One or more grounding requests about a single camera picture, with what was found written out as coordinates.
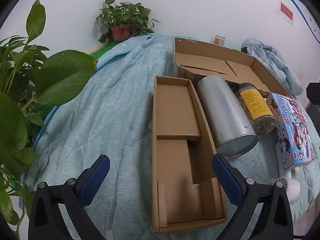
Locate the large leafy green plant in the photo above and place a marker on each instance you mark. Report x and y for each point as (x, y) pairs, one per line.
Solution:
(62, 77)

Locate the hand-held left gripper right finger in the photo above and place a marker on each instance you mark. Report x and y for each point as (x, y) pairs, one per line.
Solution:
(227, 180)

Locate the potted green plant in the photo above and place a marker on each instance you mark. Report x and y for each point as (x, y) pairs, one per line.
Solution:
(125, 12)

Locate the yellow label glass jar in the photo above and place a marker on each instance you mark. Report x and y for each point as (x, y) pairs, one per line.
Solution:
(255, 102)

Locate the large cardboard box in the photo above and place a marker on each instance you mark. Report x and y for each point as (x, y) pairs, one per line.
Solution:
(212, 60)

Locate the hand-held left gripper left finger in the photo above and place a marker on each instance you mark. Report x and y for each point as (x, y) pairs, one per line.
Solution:
(96, 180)

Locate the colourful picture book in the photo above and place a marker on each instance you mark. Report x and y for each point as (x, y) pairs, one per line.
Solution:
(292, 130)

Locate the light blue quilted blanket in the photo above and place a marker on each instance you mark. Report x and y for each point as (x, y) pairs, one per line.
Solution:
(112, 105)

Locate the green mat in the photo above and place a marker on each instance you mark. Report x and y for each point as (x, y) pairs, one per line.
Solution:
(102, 51)

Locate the narrow cardboard insert tray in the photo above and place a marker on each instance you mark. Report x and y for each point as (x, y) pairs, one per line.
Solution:
(175, 160)

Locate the red wall sign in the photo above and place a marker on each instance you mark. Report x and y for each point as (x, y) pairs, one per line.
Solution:
(286, 11)

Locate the light blue puffer jacket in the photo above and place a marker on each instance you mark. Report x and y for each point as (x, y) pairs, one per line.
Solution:
(272, 60)

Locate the dark furniture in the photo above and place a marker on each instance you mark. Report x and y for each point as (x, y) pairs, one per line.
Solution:
(313, 95)

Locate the orange glass candle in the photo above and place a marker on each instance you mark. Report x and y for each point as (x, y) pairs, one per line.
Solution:
(218, 40)

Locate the white handheld fan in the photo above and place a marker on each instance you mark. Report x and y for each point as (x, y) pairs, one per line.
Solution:
(291, 187)

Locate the silver metal can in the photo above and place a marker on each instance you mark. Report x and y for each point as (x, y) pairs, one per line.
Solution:
(220, 110)

